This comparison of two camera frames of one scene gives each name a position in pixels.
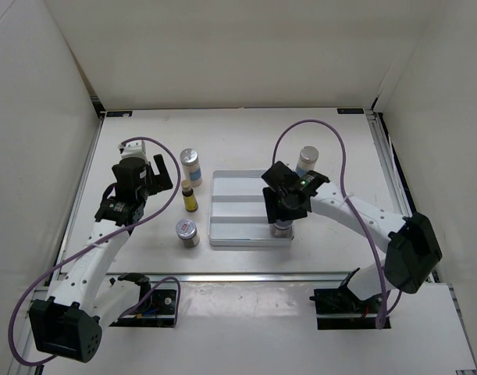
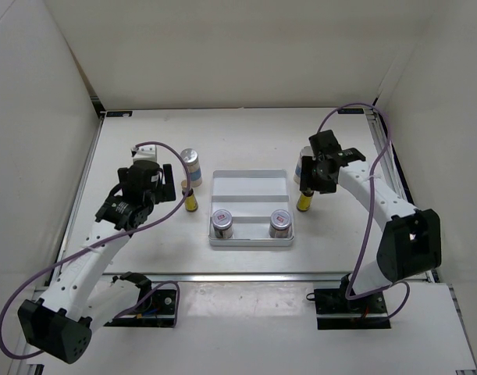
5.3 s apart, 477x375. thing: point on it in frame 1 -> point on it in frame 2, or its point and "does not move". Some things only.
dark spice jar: x=282 y=230 does not move
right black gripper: x=274 y=213 -> x=307 y=181
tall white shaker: x=308 y=155 does not move
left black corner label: x=121 y=113 does not move
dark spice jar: x=186 y=230 -> x=222 y=220
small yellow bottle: x=191 y=205 does not move
